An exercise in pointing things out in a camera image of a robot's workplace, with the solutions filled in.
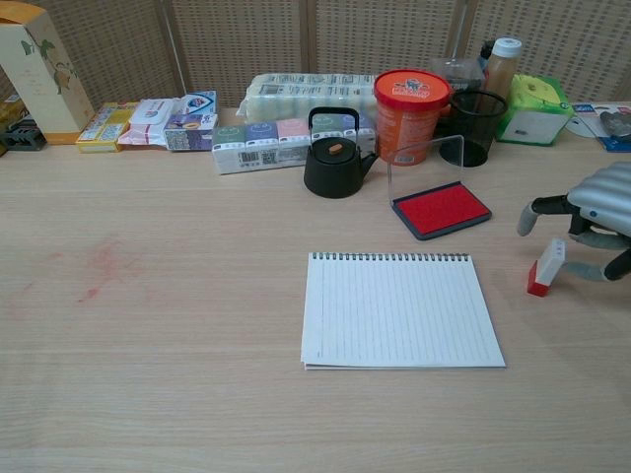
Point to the brown bottle white cap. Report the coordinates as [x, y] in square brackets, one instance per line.
[502, 69]

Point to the black teapot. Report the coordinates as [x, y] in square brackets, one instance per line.
[332, 175]

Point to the blue and white box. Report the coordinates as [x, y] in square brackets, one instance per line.
[199, 102]

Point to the yellow cardboard box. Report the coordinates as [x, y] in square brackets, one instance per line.
[101, 130]

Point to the black mesh pen holder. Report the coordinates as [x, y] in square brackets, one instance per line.
[473, 133]

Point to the wooden folding screen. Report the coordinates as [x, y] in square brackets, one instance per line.
[246, 39]

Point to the red ink pad clear lid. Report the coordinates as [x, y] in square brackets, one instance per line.
[439, 209]

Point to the small purple box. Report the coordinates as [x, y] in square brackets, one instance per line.
[187, 133]

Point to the colourful pocket tissue multipack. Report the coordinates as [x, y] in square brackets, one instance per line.
[256, 145]

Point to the pink wet wipes pack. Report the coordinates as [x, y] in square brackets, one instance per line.
[145, 125]

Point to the blue blister card pack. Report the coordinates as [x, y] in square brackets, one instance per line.
[613, 140]

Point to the red and white stamp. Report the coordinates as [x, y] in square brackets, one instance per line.
[548, 268]

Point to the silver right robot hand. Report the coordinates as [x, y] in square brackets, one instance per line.
[606, 192]

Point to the green tissue box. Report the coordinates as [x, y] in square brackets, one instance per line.
[535, 108]

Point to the gold foil packet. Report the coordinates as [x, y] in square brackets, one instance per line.
[10, 111]

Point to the white spiral lined notebook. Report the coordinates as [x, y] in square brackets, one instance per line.
[394, 315]

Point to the tall cream gift box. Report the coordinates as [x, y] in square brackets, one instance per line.
[39, 84]

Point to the clear plastic box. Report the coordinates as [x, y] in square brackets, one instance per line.
[456, 74]

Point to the orange snack tub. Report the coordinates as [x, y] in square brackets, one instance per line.
[409, 118]

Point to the long clear-wrapped tissue pack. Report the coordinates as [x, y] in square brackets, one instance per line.
[296, 93]

